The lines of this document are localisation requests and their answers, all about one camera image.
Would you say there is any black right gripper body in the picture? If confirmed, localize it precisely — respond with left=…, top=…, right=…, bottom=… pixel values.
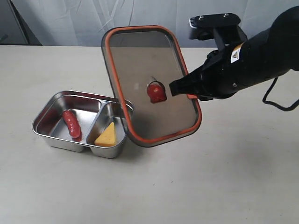
left=169, top=43, right=259, bottom=101

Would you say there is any dark transparent box lid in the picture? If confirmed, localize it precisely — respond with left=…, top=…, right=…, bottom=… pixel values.
left=101, top=25, right=202, bottom=147

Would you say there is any yellow toy cheese wedge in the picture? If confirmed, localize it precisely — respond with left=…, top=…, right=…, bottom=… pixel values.
left=94, top=122, right=117, bottom=147

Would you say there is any red toy sausage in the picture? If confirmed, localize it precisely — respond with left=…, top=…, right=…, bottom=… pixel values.
left=62, top=111, right=81, bottom=139

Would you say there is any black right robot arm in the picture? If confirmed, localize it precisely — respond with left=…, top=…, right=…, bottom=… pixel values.
left=170, top=7, right=299, bottom=101

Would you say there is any stainless steel lunch box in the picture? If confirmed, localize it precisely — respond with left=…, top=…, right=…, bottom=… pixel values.
left=32, top=90, right=127, bottom=159

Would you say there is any white backdrop curtain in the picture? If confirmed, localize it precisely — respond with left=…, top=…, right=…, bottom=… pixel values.
left=13, top=0, right=299, bottom=47

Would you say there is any dark panel at left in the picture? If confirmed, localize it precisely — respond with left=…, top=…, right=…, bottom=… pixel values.
left=0, top=0, right=42, bottom=46

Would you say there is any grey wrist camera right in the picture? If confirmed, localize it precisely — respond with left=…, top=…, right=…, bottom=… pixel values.
left=189, top=13, right=247, bottom=51

